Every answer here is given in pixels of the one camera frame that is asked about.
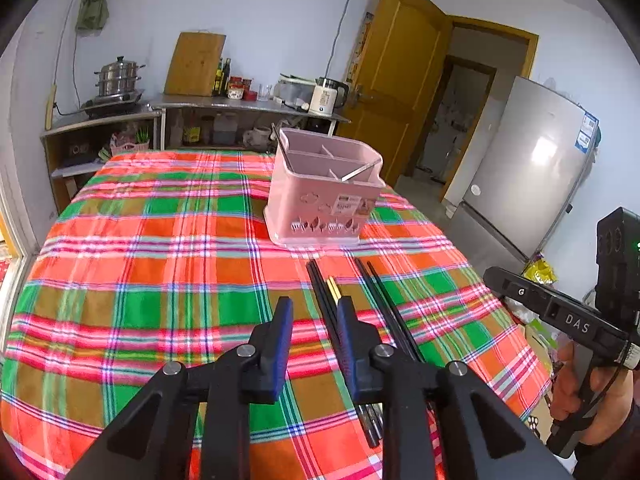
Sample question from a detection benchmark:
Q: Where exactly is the person's right hand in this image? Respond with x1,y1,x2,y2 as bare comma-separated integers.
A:
549,341,637,434

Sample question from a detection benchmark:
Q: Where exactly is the silver refrigerator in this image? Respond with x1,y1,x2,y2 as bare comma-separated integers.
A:
447,76,601,266

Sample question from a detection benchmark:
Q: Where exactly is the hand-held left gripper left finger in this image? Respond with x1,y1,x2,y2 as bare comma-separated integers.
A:
65,296,295,480

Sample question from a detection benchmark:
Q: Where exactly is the person's right forearm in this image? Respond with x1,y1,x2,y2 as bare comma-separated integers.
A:
572,400,640,480

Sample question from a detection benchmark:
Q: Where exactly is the black induction cooker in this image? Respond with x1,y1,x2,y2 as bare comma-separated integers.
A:
80,89,146,116

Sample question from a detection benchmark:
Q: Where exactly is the wooden low cabinet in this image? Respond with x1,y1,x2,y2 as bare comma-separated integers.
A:
40,110,163,213

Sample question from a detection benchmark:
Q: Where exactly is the steel steamer pot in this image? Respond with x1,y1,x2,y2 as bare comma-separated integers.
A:
94,56,146,98

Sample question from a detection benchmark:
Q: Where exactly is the pink utensil holder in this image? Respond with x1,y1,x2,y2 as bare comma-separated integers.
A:
263,127,385,250

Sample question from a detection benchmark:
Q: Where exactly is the plaid tablecloth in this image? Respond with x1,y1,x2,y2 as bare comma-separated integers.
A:
0,149,553,480

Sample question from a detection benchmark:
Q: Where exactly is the yellow snack bag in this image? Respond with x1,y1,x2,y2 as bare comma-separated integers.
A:
522,255,558,286

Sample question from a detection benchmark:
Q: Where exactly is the metal shelf table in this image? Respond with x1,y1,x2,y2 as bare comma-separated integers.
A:
149,92,352,151

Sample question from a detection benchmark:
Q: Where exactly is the ceramic mug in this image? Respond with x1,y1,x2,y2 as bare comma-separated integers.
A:
243,126,273,148

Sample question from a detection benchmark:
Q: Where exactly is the yellow door frame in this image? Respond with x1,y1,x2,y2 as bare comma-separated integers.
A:
440,16,540,201

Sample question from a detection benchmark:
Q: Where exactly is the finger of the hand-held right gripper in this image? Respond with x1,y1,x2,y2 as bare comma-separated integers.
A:
482,266,549,320

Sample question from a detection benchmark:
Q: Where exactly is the white electric kettle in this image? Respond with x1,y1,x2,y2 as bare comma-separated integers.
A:
307,77,349,117

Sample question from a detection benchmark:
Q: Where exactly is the black wall cable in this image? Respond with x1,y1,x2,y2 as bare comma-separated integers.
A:
52,0,93,111
325,0,363,78

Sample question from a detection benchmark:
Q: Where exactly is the silver metal utensil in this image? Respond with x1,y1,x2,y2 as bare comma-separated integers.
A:
341,160,383,182

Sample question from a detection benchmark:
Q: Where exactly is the hanging wall chart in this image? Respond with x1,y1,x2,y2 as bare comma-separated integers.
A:
347,0,378,83

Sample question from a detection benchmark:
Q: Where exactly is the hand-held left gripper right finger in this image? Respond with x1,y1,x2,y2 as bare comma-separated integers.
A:
336,296,576,480

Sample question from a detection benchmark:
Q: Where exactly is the wooden cutting board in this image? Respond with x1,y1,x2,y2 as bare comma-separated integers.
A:
164,31,227,97

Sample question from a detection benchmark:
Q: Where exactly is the grey plastic jug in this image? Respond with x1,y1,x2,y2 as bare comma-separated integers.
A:
212,112,241,145

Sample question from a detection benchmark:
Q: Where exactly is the yellow wooden door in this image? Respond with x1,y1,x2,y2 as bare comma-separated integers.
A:
336,0,453,188

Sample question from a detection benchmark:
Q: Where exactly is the clear plastic container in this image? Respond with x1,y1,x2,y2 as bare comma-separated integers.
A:
276,74,317,106

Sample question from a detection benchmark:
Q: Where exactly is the pink plastic basket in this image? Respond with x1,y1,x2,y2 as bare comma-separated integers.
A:
110,132,151,157

